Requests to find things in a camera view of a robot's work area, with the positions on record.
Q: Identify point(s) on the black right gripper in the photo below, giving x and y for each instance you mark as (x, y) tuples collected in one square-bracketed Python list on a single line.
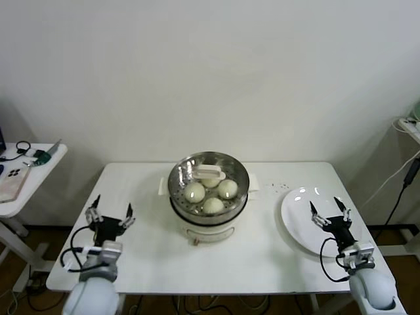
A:
[(341, 229)]

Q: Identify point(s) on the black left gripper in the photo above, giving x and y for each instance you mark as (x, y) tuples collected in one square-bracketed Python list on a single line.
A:
[(110, 229)]

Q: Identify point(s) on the white steamed baozi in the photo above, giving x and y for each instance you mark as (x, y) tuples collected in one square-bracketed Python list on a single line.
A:
[(213, 205), (194, 192), (227, 189), (210, 183)]

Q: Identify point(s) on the round glass pot lid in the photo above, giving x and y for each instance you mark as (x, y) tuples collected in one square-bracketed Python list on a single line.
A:
[(210, 171)]

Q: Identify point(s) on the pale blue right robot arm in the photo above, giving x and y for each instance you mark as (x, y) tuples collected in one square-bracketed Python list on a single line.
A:
[(374, 292)]

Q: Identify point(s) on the perforated steel steamer basket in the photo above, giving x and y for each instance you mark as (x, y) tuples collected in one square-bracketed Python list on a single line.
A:
[(210, 220)]

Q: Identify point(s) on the large white plate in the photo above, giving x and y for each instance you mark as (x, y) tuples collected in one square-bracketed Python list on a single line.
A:
[(295, 216)]

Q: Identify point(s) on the white side table with clutter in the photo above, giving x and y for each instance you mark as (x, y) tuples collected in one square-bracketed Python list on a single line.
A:
[(42, 174)]

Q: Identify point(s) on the grey laptop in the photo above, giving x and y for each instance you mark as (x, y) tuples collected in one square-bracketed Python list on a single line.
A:
[(55, 147)]

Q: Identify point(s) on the small green device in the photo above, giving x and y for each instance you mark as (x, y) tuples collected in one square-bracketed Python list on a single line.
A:
[(42, 155)]

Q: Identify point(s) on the white electric cooker pot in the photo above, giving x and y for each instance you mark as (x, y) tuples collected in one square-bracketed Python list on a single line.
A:
[(210, 233)]

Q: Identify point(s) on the small white charger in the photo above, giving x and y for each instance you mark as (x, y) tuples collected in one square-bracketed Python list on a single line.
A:
[(30, 153)]

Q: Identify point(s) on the beige phone in clear case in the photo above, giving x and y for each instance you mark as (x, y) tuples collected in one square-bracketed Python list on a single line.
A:
[(13, 183)]

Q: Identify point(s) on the white power strip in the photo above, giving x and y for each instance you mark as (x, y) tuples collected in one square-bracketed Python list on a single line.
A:
[(408, 125)]

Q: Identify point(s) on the blue screen edge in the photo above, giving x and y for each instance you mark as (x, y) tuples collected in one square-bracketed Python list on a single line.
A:
[(1, 141)]

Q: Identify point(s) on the pale green object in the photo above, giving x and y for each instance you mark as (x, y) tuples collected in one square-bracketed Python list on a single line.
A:
[(417, 111)]

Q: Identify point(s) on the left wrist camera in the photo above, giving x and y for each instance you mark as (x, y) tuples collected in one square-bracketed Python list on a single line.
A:
[(111, 251)]

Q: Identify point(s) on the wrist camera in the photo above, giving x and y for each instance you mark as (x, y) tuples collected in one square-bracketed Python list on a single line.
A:
[(111, 251), (357, 254)]

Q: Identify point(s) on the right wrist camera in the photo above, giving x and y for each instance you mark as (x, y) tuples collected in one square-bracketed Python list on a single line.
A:
[(357, 254)]

